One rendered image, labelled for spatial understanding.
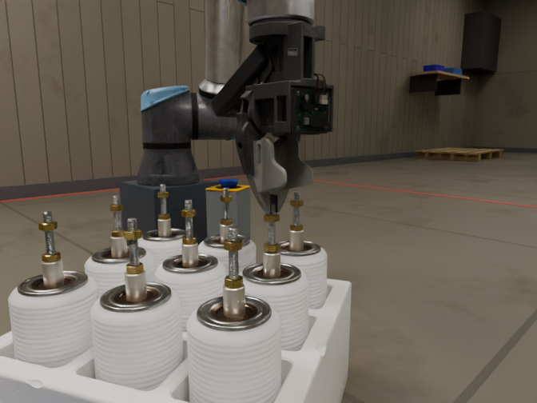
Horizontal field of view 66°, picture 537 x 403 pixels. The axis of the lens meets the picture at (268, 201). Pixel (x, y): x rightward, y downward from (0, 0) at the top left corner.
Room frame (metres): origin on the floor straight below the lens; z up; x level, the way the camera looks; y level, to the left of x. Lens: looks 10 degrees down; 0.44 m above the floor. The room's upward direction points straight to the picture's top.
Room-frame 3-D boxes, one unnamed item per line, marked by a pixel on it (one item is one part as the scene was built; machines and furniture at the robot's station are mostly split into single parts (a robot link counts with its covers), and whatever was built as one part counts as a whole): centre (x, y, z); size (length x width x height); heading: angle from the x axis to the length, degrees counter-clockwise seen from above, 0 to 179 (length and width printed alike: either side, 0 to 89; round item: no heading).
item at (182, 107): (1.03, 0.24, 0.47); 0.13 x 0.12 x 0.14; 103
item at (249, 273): (0.50, 0.00, 0.25); 0.08 x 0.08 x 0.01
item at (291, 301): (0.50, 0.00, 0.16); 0.10 x 0.10 x 0.18
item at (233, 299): (0.39, 0.03, 0.26); 0.02 x 0.02 x 0.03
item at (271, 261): (0.50, 0.00, 0.26); 0.02 x 0.02 x 0.03
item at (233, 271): (0.39, 0.03, 0.30); 0.01 x 0.01 x 0.08
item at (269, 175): (0.47, 0.00, 0.38); 0.06 x 0.03 x 0.09; 41
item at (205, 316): (0.39, 0.03, 0.25); 0.08 x 0.08 x 0.01
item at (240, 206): (0.84, 0.08, 0.16); 0.07 x 0.07 x 0.31; 71
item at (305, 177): (0.50, -0.03, 0.38); 0.06 x 0.03 x 0.09; 41
